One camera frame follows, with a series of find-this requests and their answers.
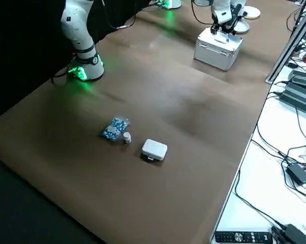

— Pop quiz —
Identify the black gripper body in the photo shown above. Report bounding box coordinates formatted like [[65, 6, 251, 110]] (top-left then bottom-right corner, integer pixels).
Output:
[[211, 23, 236, 31]]

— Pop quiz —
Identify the silver aluminium medical kit case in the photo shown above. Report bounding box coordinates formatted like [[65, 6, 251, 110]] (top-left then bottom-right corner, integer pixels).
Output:
[[193, 27, 244, 72]]

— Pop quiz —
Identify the gray round plate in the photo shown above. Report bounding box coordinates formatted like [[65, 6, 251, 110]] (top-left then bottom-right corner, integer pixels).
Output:
[[233, 19, 250, 34]]

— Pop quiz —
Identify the white round plate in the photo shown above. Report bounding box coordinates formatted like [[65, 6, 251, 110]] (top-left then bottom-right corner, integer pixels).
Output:
[[243, 5, 261, 19]]

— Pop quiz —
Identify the black finned power supply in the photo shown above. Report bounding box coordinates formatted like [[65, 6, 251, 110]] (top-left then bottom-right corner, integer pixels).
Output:
[[281, 81, 306, 115], [287, 69, 306, 88]]

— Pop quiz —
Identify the white rounded plastic box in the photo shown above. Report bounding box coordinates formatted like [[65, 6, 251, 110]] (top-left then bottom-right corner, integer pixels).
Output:
[[141, 138, 168, 163]]

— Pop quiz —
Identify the bag of blue white capsules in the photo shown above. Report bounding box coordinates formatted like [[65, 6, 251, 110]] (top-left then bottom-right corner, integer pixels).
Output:
[[101, 116, 130, 140]]

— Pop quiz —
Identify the black laptop power brick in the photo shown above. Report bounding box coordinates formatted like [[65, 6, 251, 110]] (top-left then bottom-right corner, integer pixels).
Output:
[[271, 223, 306, 244], [287, 163, 306, 186]]

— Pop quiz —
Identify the black remote control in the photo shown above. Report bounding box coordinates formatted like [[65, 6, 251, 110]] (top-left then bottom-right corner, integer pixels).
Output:
[[215, 230, 273, 244]]

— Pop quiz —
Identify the aluminium upright post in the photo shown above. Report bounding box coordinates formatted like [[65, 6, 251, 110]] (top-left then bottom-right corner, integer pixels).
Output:
[[266, 0, 306, 83]]

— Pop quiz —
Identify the black cable with metal connector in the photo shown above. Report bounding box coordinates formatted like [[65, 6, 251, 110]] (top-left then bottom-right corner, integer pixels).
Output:
[[99, 0, 154, 29]]

